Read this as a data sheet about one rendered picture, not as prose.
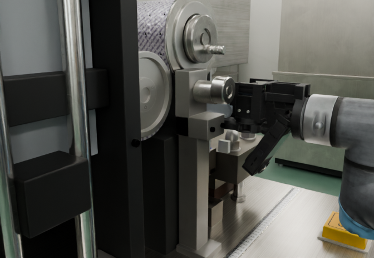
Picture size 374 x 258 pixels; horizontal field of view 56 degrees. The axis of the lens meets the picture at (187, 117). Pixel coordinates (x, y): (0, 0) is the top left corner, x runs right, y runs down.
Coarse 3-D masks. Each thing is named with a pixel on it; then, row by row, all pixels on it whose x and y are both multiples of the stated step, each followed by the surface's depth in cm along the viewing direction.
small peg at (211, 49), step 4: (208, 48) 56; (212, 48) 56; (216, 48) 55; (220, 48) 55; (224, 48) 55; (208, 52) 56; (212, 52) 56; (216, 52) 55; (220, 52) 55; (224, 52) 55
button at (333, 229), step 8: (336, 216) 66; (328, 224) 63; (336, 224) 63; (328, 232) 62; (336, 232) 62; (344, 232) 61; (336, 240) 62; (344, 240) 61; (352, 240) 60; (360, 240) 60; (360, 248) 60
